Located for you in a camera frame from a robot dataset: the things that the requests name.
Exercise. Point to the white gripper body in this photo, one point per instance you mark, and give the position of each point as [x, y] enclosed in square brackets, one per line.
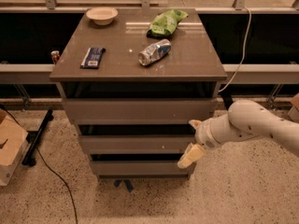
[206, 134]

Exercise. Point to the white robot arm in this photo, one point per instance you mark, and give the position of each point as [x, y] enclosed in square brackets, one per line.
[243, 121]

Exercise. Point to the grey top drawer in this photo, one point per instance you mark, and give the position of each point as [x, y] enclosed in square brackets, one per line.
[137, 111]

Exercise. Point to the grey drawer cabinet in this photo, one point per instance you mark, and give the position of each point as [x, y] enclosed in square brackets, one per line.
[191, 70]

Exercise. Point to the black stand leg right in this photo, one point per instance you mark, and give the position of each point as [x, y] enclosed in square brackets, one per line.
[227, 98]

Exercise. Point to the black stand leg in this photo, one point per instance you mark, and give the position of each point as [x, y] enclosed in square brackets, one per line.
[227, 98]
[28, 159]

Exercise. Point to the cardboard box at right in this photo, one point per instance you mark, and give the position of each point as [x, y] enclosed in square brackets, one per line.
[294, 111]

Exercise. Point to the cardboard box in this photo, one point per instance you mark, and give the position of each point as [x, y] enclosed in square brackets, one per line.
[13, 142]
[294, 111]

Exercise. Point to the crushed silver can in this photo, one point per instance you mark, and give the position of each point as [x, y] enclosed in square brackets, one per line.
[154, 52]

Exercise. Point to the green chip bag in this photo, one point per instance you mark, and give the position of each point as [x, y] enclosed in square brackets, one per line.
[165, 24]

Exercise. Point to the blue snack wrapper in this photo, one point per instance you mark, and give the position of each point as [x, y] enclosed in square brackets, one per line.
[92, 58]

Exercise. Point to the white paper bowl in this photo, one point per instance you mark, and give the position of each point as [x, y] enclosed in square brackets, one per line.
[102, 15]

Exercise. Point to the red soda can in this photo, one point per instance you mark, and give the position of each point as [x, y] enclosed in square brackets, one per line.
[55, 55]

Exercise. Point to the black stand leg left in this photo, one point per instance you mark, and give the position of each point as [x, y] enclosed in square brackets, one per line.
[28, 159]

